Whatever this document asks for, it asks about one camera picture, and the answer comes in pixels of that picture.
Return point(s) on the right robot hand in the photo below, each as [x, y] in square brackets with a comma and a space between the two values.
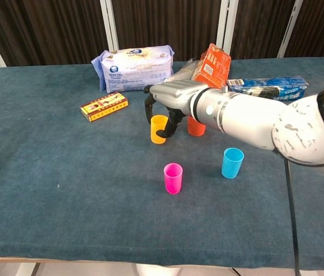
[173, 93]

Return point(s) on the orange cracker box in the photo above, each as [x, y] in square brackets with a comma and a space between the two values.
[213, 69]

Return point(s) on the white blue tissue pack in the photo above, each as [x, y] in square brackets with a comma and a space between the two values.
[136, 69]

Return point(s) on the pink plastic cup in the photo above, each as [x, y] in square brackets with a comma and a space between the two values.
[173, 179]

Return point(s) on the small yellow red box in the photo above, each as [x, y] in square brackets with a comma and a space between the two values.
[104, 106]

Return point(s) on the orange plastic cup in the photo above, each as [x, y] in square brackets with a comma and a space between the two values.
[195, 128]

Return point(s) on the cyan plastic cup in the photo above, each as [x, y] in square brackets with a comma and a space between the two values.
[232, 164]

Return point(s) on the blue table cloth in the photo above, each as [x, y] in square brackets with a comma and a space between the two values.
[64, 172]

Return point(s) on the blue cookie pack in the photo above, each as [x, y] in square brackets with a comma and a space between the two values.
[279, 84]

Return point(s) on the dark brown partition panel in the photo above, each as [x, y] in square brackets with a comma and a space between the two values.
[323, 26]
[167, 23]
[50, 28]
[259, 26]

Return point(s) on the yellow plastic cup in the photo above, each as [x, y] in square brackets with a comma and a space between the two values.
[157, 129]

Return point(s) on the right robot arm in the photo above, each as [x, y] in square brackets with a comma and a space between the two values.
[251, 115]

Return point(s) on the clear straw bundle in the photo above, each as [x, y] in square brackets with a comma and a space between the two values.
[183, 72]

